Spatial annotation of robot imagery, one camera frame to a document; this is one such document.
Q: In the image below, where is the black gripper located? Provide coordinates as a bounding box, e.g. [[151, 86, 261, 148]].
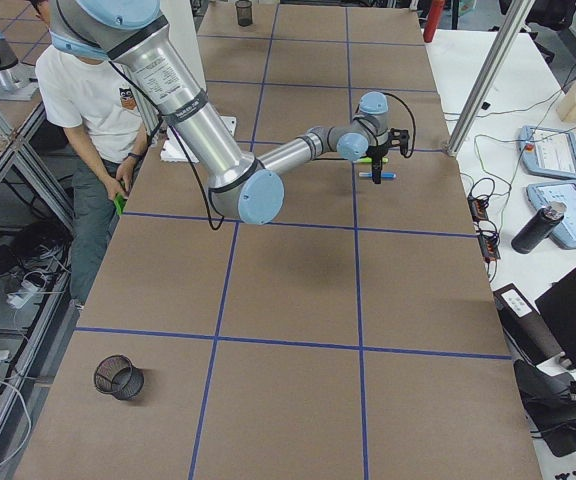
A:
[[367, 143, 389, 184]]

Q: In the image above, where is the blue marker pen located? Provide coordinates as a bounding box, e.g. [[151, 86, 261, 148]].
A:
[[358, 172, 397, 180]]

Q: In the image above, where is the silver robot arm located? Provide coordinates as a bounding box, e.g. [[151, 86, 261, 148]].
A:
[[50, 1, 409, 224]]

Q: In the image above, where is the orange black usb hub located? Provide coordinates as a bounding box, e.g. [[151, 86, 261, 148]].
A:
[[467, 195, 501, 263]]

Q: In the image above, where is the far teach pendant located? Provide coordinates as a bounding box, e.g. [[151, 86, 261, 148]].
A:
[[517, 125, 576, 180]]

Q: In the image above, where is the teach pendant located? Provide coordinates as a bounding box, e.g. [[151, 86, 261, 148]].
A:
[[517, 125, 576, 180], [526, 180, 576, 249]]

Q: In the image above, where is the black water bottle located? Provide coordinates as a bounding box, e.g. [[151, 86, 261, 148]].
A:
[[511, 201, 567, 254]]

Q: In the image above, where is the red fire extinguisher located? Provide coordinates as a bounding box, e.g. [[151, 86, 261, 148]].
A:
[[423, 0, 445, 43]]

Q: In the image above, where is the far black mesh cup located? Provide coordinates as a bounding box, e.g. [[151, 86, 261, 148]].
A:
[[235, 0, 253, 27]]

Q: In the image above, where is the black mesh cup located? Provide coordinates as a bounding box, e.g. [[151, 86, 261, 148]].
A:
[[235, 0, 253, 27], [93, 355, 145, 400]]

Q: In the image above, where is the near teach pendant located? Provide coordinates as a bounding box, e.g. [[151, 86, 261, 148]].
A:
[[526, 180, 576, 249]]

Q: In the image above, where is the green handheld object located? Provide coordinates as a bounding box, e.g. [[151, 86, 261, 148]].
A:
[[113, 192, 127, 216]]

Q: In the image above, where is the person in white shirt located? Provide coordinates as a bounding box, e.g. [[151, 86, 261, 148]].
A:
[[30, 0, 162, 306]]

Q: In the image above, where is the near black mesh cup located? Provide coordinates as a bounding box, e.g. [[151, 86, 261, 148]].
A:
[[93, 355, 145, 400]]

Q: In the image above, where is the white power strip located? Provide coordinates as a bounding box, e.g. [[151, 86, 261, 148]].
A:
[[6, 280, 42, 310]]

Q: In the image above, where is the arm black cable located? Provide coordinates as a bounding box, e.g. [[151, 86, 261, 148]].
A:
[[107, 59, 224, 231]]

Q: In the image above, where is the aluminium frame post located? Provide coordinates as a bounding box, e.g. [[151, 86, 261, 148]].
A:
[[446, 0, 535, 157]]

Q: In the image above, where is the white camera stand column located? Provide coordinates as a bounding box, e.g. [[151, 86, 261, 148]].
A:
[[160, 1, 240, 171]]

